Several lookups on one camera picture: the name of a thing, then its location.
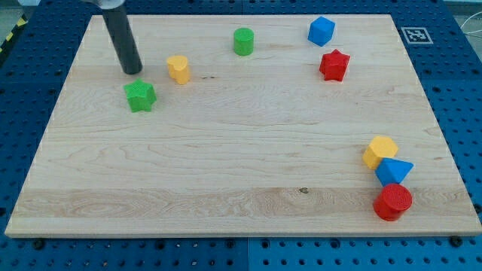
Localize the red cylinder block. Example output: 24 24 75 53
373 184 413 221

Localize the red star block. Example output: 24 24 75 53
319 49 351 81

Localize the yellow heart block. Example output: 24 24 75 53
166 55 191 85

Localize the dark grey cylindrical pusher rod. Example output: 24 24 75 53
102 4 143 75

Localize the white cable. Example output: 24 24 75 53
459 11 482 41

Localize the blue cube block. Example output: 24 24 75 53
307 17 336 47

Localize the blue triangle block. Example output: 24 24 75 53
375 158 413 187

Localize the yellow hexagon block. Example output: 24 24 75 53
362 135 398 170

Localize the light wooden board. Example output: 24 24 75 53
5 14 481 238

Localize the green cylinder block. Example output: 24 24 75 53
233 28 255 56

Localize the silver pusher mount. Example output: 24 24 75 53
81 0 125 10

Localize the green star block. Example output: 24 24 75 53
124 78 157 113

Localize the white fiducial marker tag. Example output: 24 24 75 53
401 26 433 44

